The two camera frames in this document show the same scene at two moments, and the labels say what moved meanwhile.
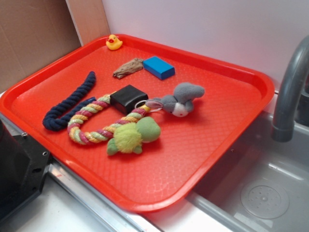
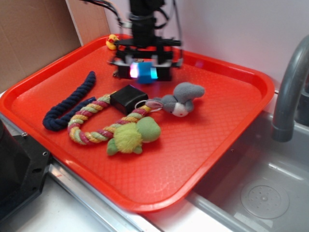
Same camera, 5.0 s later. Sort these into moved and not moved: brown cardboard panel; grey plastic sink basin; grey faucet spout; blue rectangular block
Moved: blue rectangular block
Not moved: grey plastic sink basin; brown cardboard panel; grey faucet spout
